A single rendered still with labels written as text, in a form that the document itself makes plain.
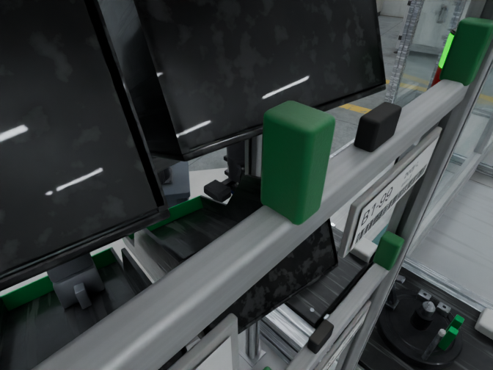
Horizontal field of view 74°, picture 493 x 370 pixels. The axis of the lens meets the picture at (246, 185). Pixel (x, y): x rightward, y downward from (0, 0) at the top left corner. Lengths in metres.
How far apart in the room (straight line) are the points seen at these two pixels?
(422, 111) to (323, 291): 0.56
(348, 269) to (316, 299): 0.11
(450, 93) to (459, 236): 0.92
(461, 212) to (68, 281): 1.06
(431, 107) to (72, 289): 0.37
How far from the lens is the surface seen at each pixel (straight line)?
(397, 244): 0.29
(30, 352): 0.38
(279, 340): 0.70
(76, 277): 0.41
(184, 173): 0.83
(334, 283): 0.72
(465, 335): 0.75
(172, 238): 0.45
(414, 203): 0.28
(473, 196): 1.29
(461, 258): 1.04
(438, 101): 0.19
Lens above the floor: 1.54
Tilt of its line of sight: 38 degrees down
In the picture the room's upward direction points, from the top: straight up
